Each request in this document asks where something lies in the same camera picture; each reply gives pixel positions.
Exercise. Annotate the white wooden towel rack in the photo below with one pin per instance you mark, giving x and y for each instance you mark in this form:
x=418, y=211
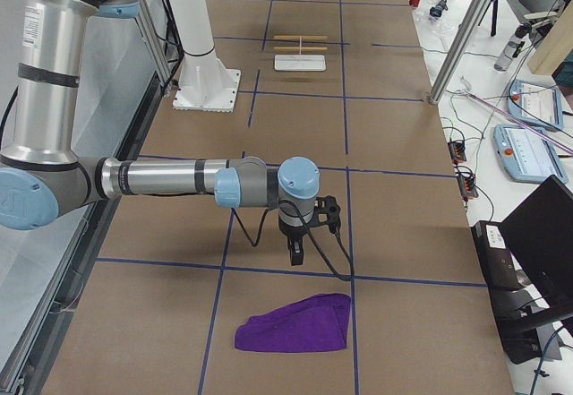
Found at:
x=302, y=56

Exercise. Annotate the far blue teach pendant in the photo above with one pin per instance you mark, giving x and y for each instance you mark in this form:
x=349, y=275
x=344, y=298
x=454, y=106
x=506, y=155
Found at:
x=536, y=104

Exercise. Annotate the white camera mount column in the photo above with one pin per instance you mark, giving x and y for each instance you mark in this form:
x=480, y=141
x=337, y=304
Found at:
x=204, y=83

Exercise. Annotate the black monitor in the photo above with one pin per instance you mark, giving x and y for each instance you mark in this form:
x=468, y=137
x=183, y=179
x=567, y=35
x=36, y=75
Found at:
x=538, y=232

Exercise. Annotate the near blue teach pendant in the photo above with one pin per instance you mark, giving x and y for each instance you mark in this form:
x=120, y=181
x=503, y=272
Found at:
x=526, y=156

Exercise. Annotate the aluminium frame post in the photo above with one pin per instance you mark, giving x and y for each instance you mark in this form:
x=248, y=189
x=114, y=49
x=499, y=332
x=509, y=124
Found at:
x=473, y=14

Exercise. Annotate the purple towel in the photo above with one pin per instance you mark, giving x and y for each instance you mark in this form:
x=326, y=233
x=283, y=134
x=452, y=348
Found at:
x=315, y=324

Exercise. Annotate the blue teach pendant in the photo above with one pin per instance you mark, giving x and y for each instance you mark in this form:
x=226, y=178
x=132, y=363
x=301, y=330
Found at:
x=526, y=156
x=536, y=104

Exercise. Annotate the black cable connector block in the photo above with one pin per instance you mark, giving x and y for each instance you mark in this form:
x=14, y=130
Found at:
x=466, y=183
x=457, y=151

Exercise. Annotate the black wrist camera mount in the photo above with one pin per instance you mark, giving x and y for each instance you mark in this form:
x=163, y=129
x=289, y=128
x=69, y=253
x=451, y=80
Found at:
x=327, y=213

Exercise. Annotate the black box with label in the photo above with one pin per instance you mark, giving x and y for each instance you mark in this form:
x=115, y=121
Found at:
x=496, y=261

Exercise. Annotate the left black cable connector block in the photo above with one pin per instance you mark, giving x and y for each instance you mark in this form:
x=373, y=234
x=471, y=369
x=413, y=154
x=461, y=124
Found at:
x=457, y=151

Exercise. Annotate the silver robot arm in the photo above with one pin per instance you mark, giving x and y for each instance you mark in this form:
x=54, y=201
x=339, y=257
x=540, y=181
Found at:
x=43, y=179

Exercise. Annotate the right black cable connector block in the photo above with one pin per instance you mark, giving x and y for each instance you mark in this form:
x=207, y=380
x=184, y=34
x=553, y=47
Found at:
x=466, y=183

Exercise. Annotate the clear water bottle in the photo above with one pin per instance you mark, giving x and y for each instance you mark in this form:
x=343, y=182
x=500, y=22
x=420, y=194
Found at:
x=513, y=47

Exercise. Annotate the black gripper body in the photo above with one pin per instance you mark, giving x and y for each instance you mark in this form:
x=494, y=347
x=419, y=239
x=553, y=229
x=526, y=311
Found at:
x=291, y=235

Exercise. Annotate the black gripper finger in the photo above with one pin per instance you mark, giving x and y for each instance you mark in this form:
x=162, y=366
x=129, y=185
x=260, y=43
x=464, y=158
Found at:
x=296, y=251

